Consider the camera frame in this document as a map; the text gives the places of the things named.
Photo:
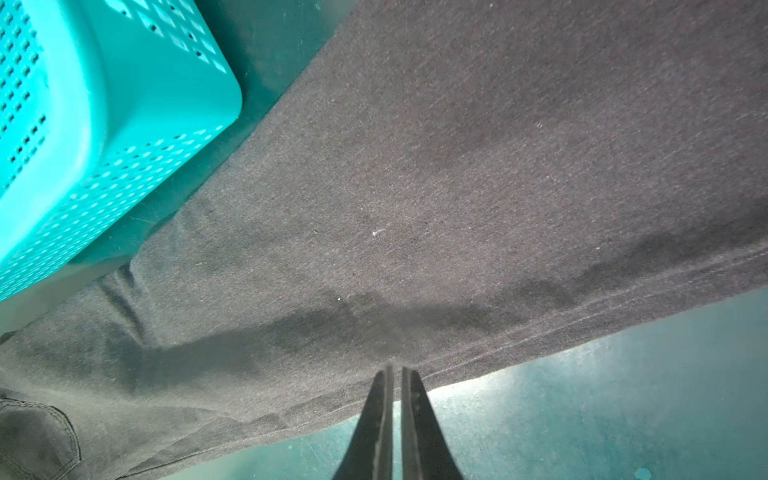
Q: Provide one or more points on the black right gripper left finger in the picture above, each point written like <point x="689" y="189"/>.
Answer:
<point x="370" y="451"/>

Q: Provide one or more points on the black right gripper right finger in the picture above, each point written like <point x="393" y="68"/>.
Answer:
<point x="424" y="451"/>

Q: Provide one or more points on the dark grey long pants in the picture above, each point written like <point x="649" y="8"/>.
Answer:
<point x="459" y="186"/>

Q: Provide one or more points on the teal plastic mesh basket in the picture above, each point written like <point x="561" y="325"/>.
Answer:
<point x="101" y="101"/>

